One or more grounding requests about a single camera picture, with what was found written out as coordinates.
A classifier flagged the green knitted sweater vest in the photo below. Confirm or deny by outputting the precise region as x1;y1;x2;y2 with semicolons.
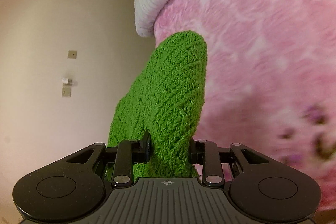
108;31;207;178

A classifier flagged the pink floral fleece blanket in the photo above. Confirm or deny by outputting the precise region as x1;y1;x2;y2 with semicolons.
154;0;335;210

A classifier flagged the wall plug adapter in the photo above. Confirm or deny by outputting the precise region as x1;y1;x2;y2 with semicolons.
62;78;77;98

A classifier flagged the wall socket plate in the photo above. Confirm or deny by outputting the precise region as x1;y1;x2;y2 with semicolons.
67;50;77;59

